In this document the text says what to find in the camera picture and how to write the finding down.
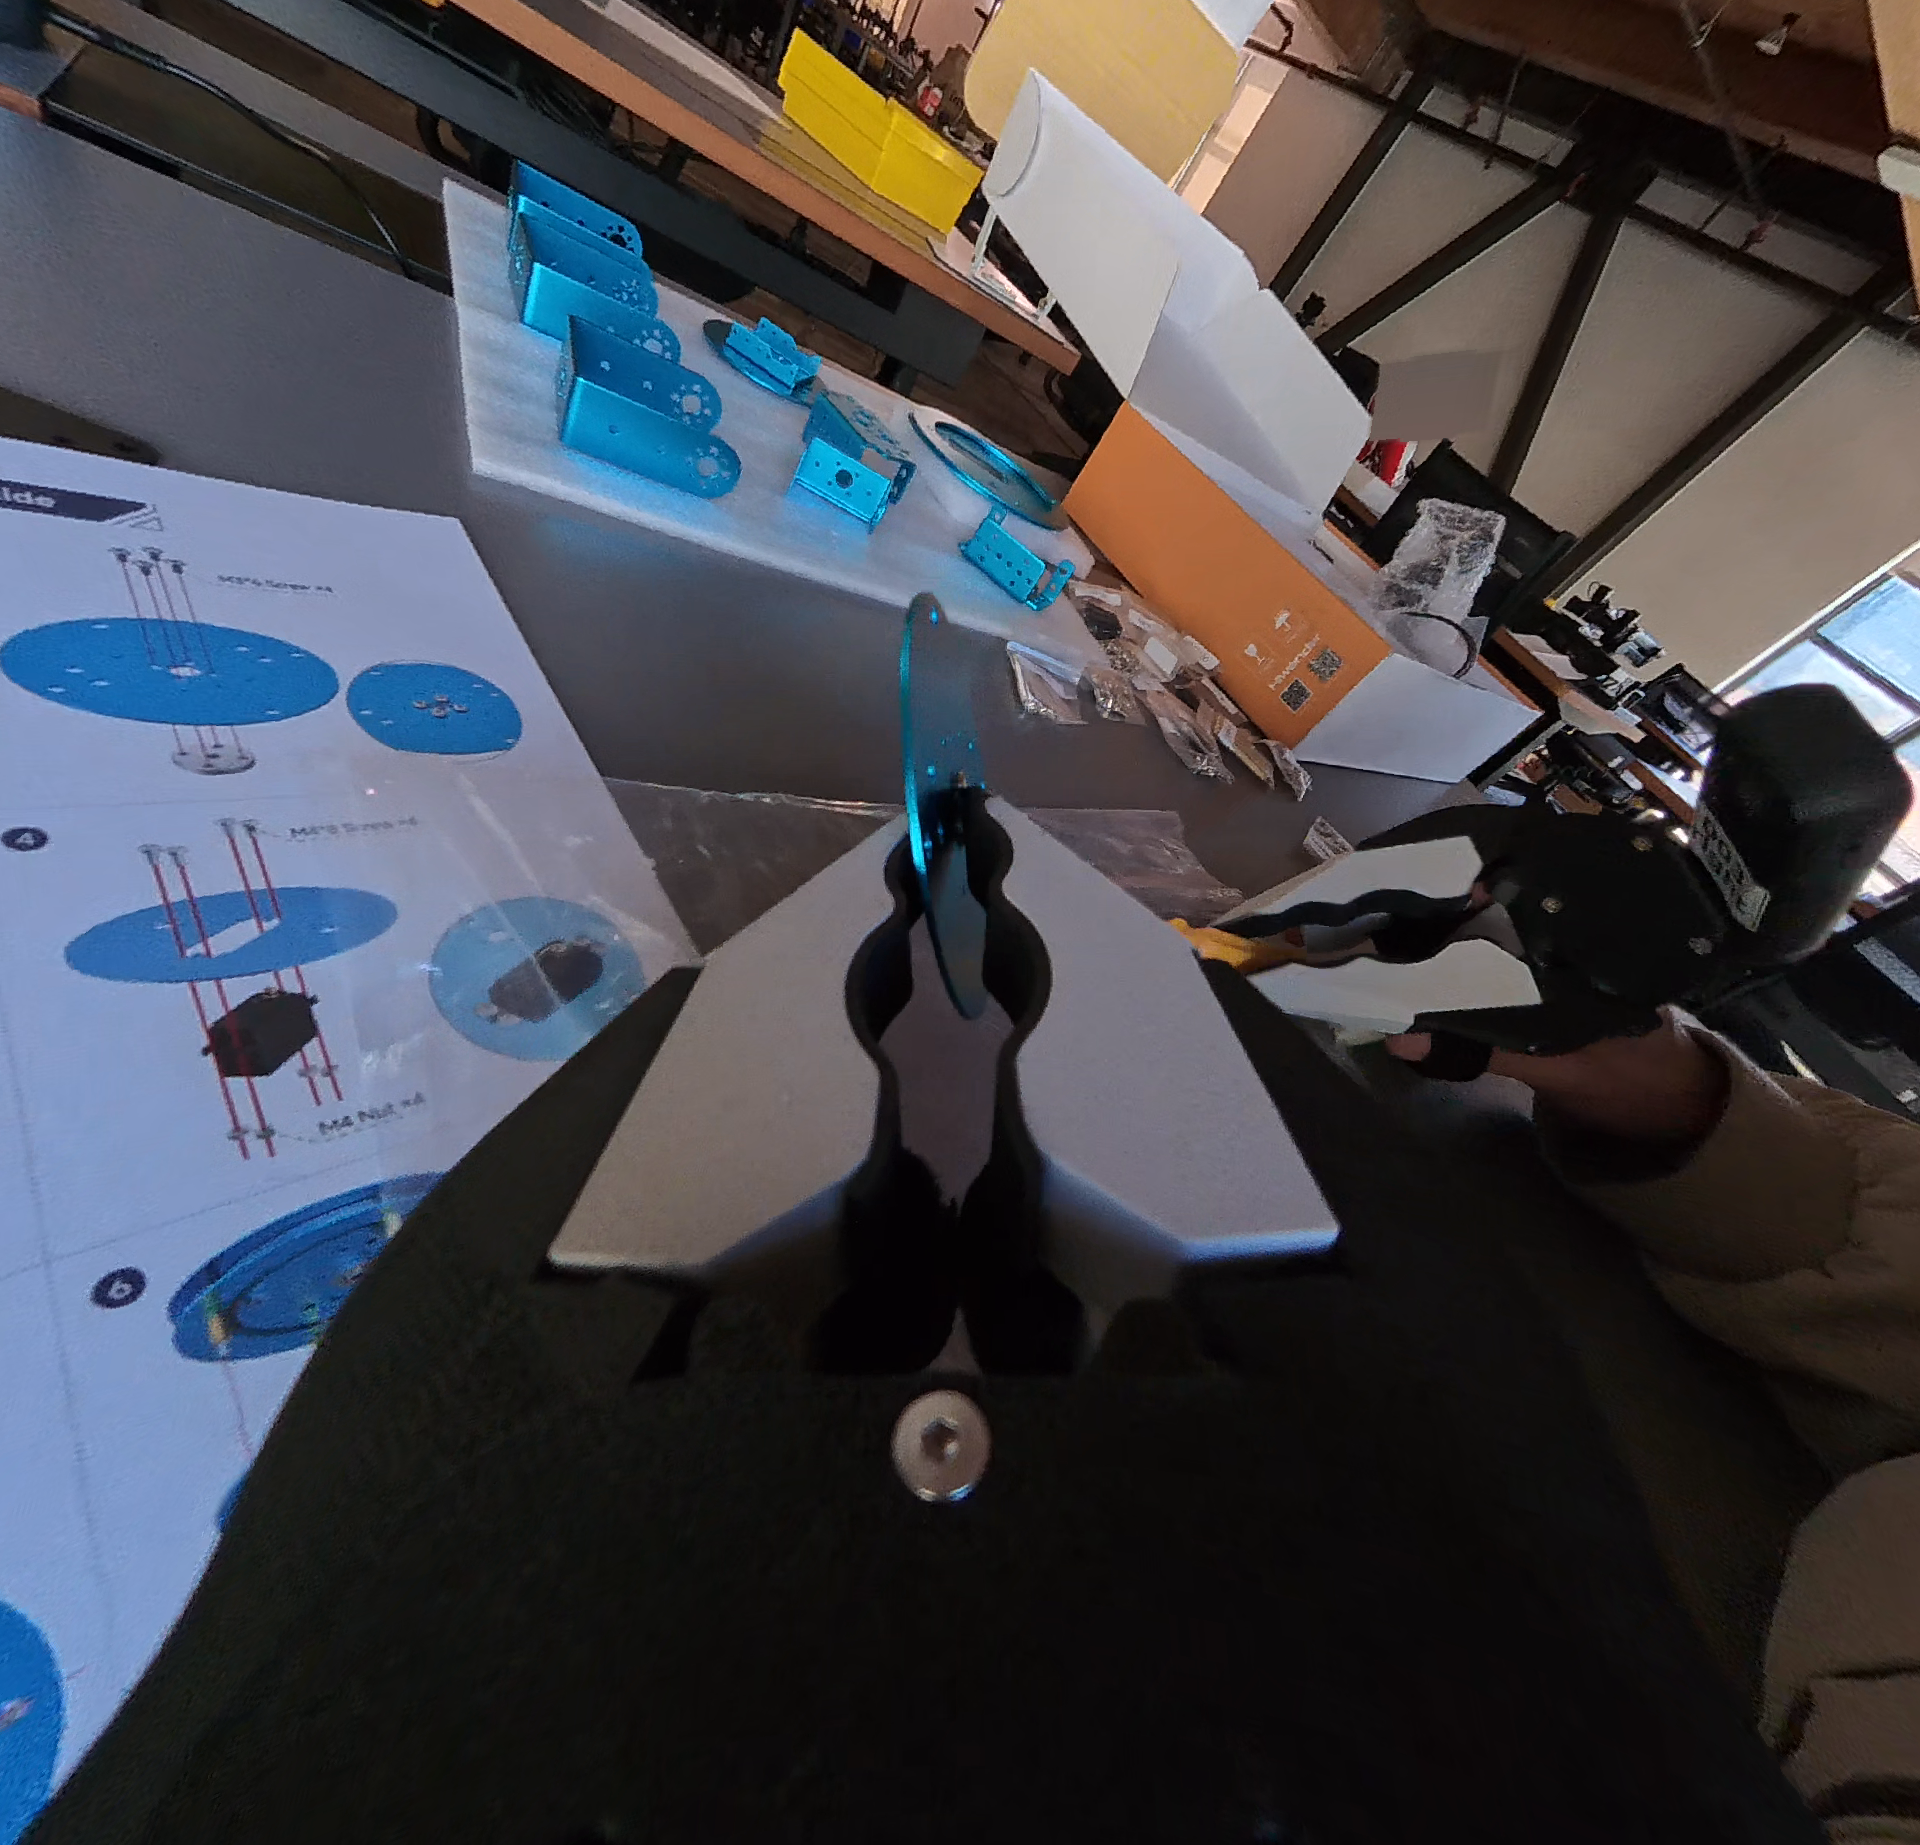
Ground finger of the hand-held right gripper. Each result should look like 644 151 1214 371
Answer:
1206 830 1489 963
1245 933 1548 1050

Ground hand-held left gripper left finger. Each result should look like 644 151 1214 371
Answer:
547 802 957 1370

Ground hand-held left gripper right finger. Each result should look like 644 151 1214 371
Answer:
961 802 1341 1370

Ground yellow handled screwdriver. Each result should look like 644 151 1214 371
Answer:
1167 914 1309 980

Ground blue round metal disc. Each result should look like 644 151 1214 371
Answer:
897 591 999 1023

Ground person's right forearm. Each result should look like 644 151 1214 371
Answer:
1537 1027 1920 1487

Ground grey desk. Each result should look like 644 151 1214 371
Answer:
0 106 1554 1068

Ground wood edged long desk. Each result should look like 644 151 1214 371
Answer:
127 0 1082 378

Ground person's right hand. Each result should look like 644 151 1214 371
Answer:
1387 1006 1729 1149

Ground pile of small hardware bags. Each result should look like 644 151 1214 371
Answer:
1005 576 1404 872

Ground clear plastic bag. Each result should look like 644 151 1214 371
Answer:
600 771 1246 963

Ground orange and white cardboard box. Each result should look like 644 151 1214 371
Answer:
981 66 1544 784

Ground white assembly guide sheet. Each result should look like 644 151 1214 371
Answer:
0 436 707 1832

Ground white foam sheet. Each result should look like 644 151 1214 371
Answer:
441 178 1096 639

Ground blue joined metal brackets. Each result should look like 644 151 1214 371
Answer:
705 317 825 406

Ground yellow divider panel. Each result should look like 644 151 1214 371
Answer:
966 0 1246 153

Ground stacked yellow plastic bins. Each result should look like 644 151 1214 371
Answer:
780 30 984 233

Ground plastic wrapped cable bundle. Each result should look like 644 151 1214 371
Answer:
1372 500 1506 678

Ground blue multi-hole metal bracket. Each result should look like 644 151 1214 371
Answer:
959 510 1080 614

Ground large blue metal ring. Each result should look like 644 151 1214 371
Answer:
907 408 1068 531

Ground small blue metal bracket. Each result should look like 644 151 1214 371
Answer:
790 390 916 531

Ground black metal base plate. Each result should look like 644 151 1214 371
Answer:
0 381 167 470

